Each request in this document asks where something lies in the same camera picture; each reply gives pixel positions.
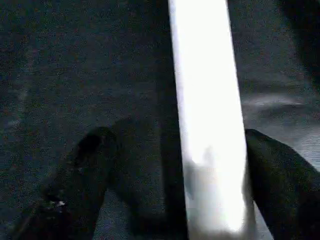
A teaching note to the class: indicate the black work mat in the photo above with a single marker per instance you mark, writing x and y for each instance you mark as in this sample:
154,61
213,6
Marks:
75,60

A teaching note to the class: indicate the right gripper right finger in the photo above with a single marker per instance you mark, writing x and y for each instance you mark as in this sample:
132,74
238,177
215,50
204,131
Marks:
285,190

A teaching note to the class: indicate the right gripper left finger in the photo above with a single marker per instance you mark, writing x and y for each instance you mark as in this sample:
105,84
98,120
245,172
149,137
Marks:
70,195

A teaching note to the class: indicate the white plastic table leg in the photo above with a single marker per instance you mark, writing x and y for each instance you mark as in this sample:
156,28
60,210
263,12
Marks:
210,100

